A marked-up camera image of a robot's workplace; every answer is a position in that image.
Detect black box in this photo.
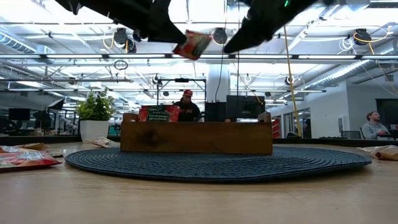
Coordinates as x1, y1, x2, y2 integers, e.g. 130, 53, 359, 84
204, 101, 228, 123

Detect black softbox lamp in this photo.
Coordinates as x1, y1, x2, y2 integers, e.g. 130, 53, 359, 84
46, 98, 65, 111

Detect red cabinet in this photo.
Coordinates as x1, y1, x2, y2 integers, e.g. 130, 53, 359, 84
271, 118, 281, 139

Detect wooden three-compartment tray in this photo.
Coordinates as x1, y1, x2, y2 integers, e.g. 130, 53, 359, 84
120, 111, 274, 156

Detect grey office chair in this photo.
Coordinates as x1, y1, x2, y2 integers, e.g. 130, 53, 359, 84
341, 130, 363, 140

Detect black overhead rig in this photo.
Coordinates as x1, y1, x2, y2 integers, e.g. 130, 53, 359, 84
155, 77, 208, 110

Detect beige tea packet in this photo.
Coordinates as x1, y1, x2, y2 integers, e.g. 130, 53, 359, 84
85, 136, 121, 149
356, 144, 398, 162
15, 142, 50, 152

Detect round dark blue placemat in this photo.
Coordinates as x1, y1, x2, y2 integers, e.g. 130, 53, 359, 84
64, 146, 373, 184

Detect silver ventilation duct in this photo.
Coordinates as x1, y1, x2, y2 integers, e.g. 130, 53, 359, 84
303, 58, 398, 91

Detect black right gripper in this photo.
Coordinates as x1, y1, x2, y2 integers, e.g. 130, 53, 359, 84
223, 0, 290, 54

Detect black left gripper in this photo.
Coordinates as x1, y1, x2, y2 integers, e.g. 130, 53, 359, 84
79, 0, 187, 44

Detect black ceiling cable reel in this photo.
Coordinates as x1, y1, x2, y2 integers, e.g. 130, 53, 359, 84
212, 27, 229, 45
113, 27, 138, 54
353, 27, 373, 47

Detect yellow hanging cable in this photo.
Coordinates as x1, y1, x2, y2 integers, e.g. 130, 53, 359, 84
282, 26, 303, 138

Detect black monitor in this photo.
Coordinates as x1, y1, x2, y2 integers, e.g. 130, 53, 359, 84
226, 95, 267, 123
8, 108, 31, 122

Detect person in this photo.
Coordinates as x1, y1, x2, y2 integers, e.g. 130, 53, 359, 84
173, 89, 202, 123
361, 111, 391, 140

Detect green plant in white pot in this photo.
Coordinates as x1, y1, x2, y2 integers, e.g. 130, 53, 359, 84
75, 86, 116, 143

